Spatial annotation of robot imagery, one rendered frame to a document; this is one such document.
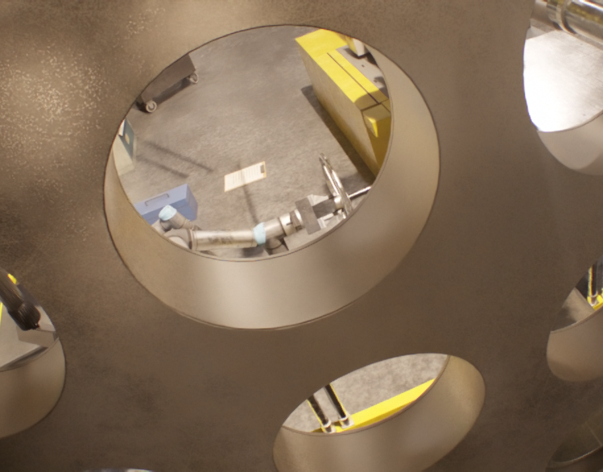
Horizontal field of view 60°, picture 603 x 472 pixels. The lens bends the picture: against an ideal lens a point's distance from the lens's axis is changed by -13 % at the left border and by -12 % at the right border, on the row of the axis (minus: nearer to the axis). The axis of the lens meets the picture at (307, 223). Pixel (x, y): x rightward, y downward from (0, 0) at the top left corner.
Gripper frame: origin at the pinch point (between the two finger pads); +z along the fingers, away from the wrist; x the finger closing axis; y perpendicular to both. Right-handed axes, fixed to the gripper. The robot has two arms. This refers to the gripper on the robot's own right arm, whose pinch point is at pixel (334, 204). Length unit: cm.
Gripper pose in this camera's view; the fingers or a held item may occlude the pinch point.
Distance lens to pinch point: 215.8
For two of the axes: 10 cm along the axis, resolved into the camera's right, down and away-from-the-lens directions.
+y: -0.2, 0.0, 10.0
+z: 9.2, -3.9, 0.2
